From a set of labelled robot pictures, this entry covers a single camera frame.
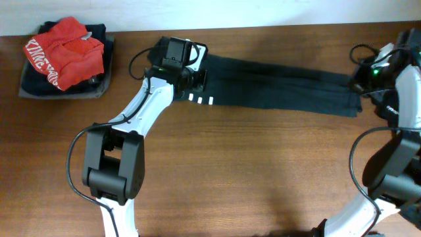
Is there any red folded shirt white lettering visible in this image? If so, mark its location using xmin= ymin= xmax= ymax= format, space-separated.
xmin=23 ymin=16 xmax=104 ymax=91

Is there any black garment white logo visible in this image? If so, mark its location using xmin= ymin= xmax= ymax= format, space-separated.
xmin=358 ymin=51 xmax=421 ymax=230

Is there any dark green t-shirt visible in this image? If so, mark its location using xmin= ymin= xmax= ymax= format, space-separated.
xmin=147 ymin=36 xmax=363 ymax=119

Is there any navy folded garment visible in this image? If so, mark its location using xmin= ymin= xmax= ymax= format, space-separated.
xmin=20 ymin=24 xmax=114 ymax=99

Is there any grey folded garment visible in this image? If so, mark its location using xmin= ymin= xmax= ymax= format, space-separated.
xmin=18 ymin=34 xmax=114 ymax=99

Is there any left black camera cable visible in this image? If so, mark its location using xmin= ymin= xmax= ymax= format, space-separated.
xmin=65 ymin=41 xmax=201 ymax=237

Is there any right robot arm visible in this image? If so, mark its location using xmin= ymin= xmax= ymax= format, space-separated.
xmin=308 ymin=28 xmax=420 ymax=236

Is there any right black camera cable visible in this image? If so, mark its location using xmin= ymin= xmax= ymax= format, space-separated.
xmin=348 ymin=42 xmax=421 ymax=237

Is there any black camera cable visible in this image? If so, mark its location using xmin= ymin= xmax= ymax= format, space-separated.
xmin=65 ymin=41 xmax=201 ymax=237
xmin=348 ymin=42 xmax=421 ymax=237

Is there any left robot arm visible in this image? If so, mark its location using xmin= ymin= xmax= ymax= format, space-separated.
xmin=82 ymin=38 xmax=208 ymax=236

